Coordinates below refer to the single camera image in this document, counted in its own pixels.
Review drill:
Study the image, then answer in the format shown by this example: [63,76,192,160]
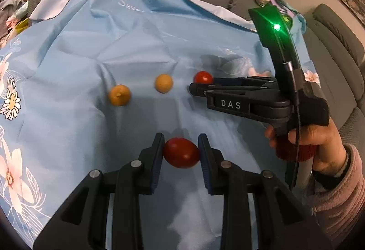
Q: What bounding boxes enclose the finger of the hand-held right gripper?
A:
[209,76,279,88]
[189,82,278,97]

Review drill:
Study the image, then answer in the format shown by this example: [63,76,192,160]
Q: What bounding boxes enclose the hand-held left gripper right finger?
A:
[198,133,333,250]

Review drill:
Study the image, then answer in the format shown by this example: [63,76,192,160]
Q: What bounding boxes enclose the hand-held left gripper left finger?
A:
[33,132,166,250]

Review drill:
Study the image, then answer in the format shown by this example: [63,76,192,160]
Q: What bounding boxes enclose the red cherry tomato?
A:
[193,71,214,85]
[163,137,201,169]

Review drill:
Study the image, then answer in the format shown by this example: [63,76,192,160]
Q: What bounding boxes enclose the person's right forearm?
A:
[306,144,365,250]

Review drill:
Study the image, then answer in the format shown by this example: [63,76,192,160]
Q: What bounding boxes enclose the person's right hand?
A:
[264,118,347,174]

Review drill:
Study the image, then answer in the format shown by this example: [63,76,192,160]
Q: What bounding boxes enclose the small tan round fruit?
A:
[154,74,174,94]
[108,84,132,107]

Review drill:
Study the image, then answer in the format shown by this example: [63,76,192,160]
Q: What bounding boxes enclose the purple and blue clothes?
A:
[271,0,308,36]

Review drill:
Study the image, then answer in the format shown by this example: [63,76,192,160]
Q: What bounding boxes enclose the blue floral cloth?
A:
[0,0,321,250]

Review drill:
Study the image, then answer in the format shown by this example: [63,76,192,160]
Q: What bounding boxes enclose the mixed laundry pile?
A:
[0,0,30,48]

